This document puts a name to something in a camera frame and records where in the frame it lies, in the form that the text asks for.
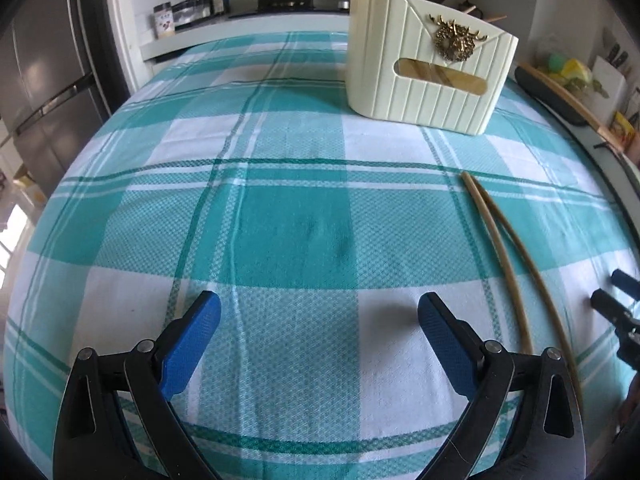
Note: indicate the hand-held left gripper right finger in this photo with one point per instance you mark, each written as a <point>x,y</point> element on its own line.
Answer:
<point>442,332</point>

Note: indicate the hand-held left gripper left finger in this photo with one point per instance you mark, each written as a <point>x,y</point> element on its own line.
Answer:
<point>192,330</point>

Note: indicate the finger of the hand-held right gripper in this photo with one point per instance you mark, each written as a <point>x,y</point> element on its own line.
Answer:
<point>612,307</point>
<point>627,281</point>

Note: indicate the cream ribbed utensil holder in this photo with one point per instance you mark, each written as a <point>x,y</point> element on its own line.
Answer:
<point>400,40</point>

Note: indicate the yellow packet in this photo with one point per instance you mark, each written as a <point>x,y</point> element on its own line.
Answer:
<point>624,129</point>

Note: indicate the teal white plaid tablecloth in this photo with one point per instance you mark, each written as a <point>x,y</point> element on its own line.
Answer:
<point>300,220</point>

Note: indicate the white knife block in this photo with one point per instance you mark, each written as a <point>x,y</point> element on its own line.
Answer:
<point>611,90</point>

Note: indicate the black tray with wooden edge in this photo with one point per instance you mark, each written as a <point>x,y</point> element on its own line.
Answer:
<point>555,97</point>

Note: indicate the yellow green sponge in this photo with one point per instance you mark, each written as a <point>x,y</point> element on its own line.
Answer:
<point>575,72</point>

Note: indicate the cardboard box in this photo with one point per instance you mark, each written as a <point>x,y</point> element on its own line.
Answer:
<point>25,180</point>

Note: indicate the grey refrigerator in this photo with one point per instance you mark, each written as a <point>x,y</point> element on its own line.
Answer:
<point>45,70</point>

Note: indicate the small brown pot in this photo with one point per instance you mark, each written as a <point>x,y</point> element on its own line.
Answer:
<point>471,9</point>

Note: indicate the black gas stove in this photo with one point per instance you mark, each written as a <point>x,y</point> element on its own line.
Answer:
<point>285,2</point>

